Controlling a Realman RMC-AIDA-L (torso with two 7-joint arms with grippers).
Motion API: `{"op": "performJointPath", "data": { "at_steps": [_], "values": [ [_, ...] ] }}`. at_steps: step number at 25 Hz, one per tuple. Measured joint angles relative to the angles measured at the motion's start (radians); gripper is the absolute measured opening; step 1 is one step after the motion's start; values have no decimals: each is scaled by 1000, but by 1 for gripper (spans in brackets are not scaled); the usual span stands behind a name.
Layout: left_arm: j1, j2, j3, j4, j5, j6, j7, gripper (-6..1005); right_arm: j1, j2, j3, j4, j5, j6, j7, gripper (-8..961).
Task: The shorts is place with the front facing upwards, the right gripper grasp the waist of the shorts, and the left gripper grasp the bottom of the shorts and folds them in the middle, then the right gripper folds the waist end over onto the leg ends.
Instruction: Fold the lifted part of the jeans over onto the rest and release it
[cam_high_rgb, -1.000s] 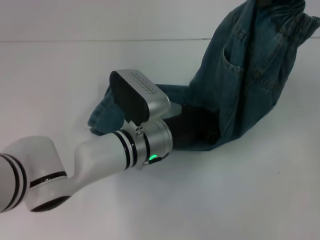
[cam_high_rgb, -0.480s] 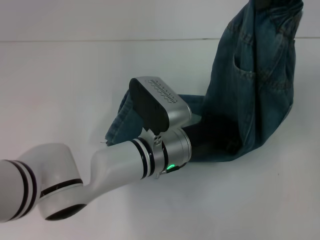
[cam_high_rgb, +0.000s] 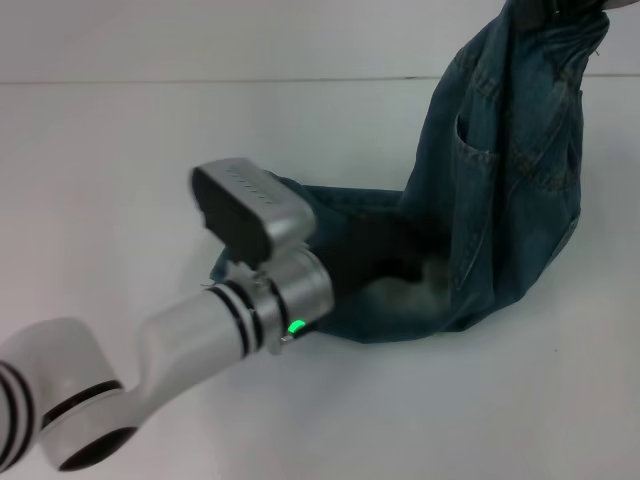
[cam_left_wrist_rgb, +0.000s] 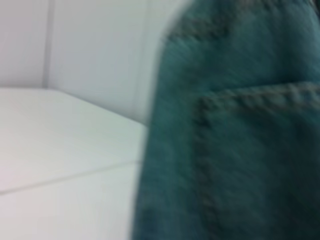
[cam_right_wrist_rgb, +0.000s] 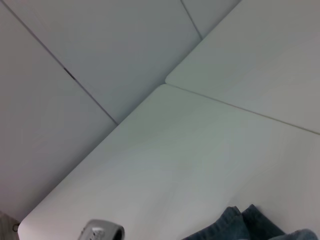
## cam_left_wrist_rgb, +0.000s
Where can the blue denim shorts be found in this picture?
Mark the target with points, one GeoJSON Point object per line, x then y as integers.
{"type": "Point", "coordinates": [237, 137]}

